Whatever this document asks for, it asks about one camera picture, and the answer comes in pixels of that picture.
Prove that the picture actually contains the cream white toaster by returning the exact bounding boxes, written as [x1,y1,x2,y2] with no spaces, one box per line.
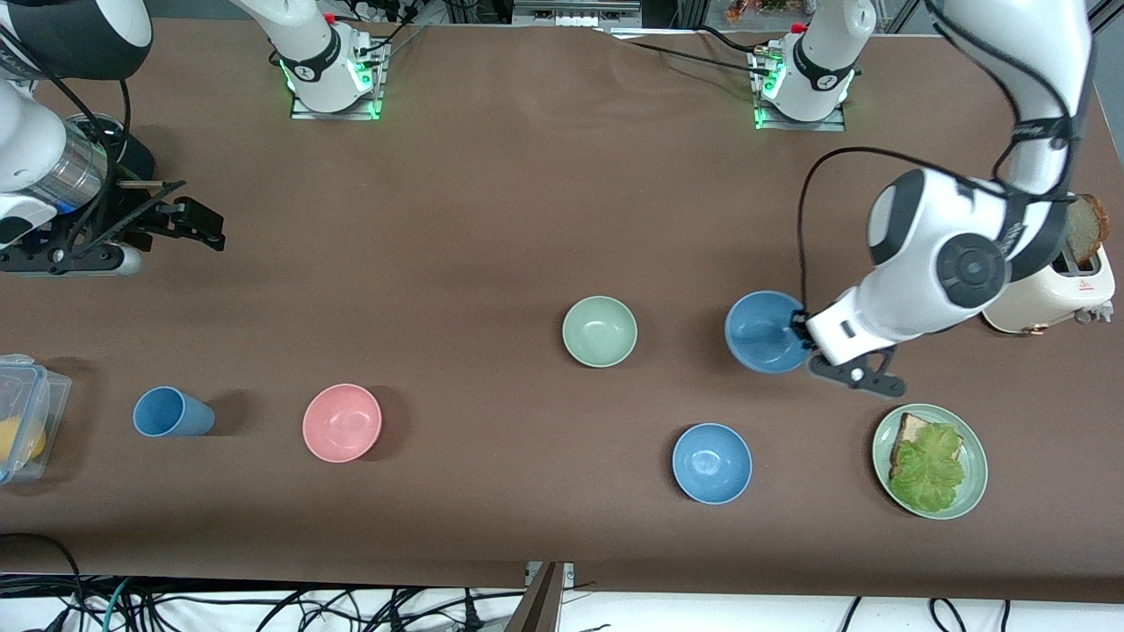
[982,244,1118,335]

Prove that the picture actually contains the light green plate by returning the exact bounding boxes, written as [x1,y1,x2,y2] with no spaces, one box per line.
[872,403,989,521]

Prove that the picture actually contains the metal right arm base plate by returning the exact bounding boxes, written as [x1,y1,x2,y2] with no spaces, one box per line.
[290,53,387,121]

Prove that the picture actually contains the green lettuce leaf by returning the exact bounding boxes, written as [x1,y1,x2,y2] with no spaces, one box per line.
[890,423,967,514]

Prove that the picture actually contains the short black base cable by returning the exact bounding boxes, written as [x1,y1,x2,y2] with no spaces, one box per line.
[698,23,772,57]

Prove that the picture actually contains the long black base cable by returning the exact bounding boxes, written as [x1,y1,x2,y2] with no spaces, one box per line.
[597,26,778,82]

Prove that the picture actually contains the grey power strip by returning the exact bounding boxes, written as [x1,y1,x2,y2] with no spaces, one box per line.
[512,0,609,27]

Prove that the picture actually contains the brown table cover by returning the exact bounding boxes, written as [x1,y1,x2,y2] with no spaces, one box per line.
[0,18,1124,605]

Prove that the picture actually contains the yellow fruit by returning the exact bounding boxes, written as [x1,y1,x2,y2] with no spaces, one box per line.
[0,417,47,466]

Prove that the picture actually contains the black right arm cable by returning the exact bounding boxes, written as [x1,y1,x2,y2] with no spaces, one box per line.
[0,26,134,264]

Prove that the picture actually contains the teal cable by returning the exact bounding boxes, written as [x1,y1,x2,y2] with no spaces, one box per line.
[83,575,137,632]

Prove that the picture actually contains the blue cup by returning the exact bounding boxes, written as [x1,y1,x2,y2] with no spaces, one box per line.
[133,386,216,438]

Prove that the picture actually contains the toast slice with dark crust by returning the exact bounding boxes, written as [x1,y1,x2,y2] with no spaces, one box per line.
[889,413,964,482]

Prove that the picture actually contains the light green bowl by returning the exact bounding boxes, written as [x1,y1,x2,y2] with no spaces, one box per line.
[562,296,639,369]

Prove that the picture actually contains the metal table bracket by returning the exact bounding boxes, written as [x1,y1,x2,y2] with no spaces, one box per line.
[505,562,576,632]

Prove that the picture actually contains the black right base cable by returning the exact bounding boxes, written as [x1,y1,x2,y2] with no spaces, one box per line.
[362,0,433,68]

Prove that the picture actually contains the black looped floor cable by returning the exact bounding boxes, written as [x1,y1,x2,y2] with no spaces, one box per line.
[0,533,87,632]

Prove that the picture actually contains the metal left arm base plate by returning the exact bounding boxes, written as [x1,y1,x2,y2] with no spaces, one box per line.
[753,61,848,133]

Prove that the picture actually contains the clear plastic food container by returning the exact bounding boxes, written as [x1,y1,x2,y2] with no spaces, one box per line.
[0,354,73,485]

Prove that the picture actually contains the blue bowl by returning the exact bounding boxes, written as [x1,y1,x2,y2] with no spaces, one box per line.
[672,423,753,506]
[724,291,813,376]

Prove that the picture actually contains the pink bowl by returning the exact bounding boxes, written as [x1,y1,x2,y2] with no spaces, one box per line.
[302,384,384,463]

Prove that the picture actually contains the brown bread slice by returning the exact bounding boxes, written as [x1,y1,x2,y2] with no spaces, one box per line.
[1058,193,1112,269]

